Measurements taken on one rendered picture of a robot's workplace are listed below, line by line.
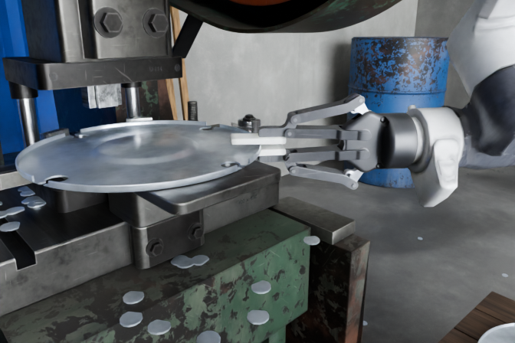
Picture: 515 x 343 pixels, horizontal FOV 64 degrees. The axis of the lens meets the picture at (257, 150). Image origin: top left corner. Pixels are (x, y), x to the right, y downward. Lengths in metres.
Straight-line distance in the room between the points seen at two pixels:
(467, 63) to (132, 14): 0.41
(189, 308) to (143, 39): 0.33
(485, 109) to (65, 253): 0.51
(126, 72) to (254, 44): 1.86
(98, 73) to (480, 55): 0.47
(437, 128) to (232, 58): 1.81
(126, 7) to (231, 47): 1.77
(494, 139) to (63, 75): 0.51
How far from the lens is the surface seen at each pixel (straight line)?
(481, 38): 0.59
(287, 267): 0.62
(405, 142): 0.55
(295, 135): 0.53
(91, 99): 0.62
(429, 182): 0.57
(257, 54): 2.42
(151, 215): 0.51
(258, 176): 0.43
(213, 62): 2.21
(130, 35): 0.53
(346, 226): 0.65
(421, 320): 1.58
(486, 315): 1.05
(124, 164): 0.49
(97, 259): 0.53
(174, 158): 0.49
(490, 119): 0.55
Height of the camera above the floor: 0.93
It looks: 16 degrees down
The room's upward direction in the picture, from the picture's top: straight up
